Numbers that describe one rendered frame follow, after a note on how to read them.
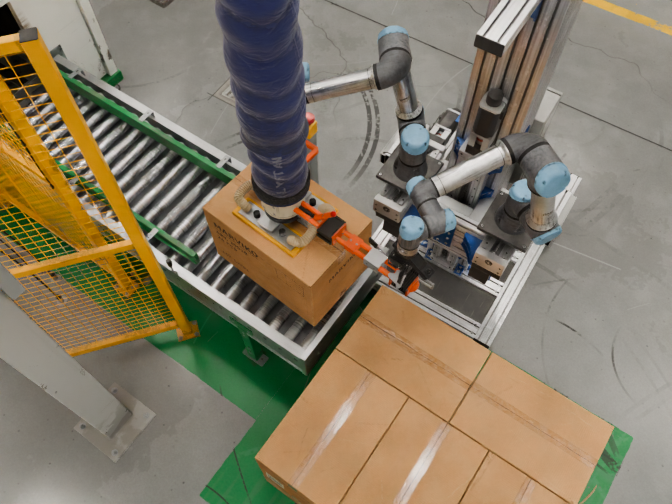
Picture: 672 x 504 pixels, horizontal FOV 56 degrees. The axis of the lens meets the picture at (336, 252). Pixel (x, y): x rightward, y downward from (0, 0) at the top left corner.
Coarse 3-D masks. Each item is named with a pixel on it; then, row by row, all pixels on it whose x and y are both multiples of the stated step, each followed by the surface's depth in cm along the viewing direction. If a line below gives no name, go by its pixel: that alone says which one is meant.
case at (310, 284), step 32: (224, 192) 269; (320, 192) 269; (224, 224) 262; (288, 224) 261; (352, 224) 261; (224, 256) 296; (256, 256) 264; (288, 256) 254; (320, 256) 253; (352, 256) 268; (288, 288) 266; (320, 288) 257
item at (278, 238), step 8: (248, 200) 265; (240, 208) 263; (256, 208) 262; (240, 216) 261; (248, 216) 260; (256, 216) 258; (248, 224) 260; (256, 224) 258; (264, 232) 257; (280, 232) 254; (288, 232) 256; (296, 232) 257; (272, 240) 255; (280, 240) 255; (280, 248) 254; (288, 248) 253; (296, 248) 253
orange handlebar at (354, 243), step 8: (312, 144) 264; (312, 152) 262; (296, 208) 248; (312, 208) 248; (304, 216) 247; (312, 224) 246; (344, 232) 243; (336, 240) 242; (344, 240) 241; (352, 240) 241; (360, 240) 240; (344, 248) 242; (352, 248) 239; (368, 248) 239; (360, 256) 238; (384, 272) 234; (416, 288) 231
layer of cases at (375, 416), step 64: (384, 320) 297; (320, 384) 282; (384, 384) 282; (448, 384) 282; (512, 384) 282; (320, 448) 268; (384, 448) 268; (448, 448) 268; (512, 448) 268; (576, 448) 268
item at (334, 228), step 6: (336, 216) 245; (324, 222) 244; (330, 222) 244; (336, 222) 244; (342, 222) 244; (318, 228) 242; (324, 228) 243; (330, 228) 243; (336, 228) 243; (342, 228) 242; (318, 234) 245; (324, 234) 241; (330, 234) 242; (336, 234) 240; (342, 234) 246; (324, 240) 244; (330, 240) 241
